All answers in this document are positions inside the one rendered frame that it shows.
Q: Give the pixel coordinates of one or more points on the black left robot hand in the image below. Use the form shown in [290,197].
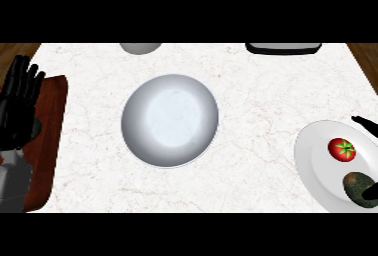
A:
[16,110]

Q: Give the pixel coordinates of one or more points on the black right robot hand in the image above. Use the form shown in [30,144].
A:
[369,125]

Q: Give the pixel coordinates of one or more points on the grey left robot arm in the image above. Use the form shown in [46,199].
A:
[12,180]

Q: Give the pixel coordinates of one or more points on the red tomato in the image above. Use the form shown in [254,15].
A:
[341,150]

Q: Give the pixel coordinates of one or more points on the white plate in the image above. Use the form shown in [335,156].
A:
[319,166]

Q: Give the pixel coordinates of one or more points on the grey oval bowl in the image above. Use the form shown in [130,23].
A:
[170,120]

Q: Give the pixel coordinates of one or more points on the brown wooden cutting board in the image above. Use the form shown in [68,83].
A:
[46,140]

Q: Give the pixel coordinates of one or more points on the dark green avocado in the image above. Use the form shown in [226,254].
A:
[358,188]

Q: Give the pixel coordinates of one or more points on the black and grey appliance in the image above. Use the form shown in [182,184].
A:
[284,49]

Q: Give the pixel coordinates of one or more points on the small grey round object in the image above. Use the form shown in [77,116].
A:
[141,48]

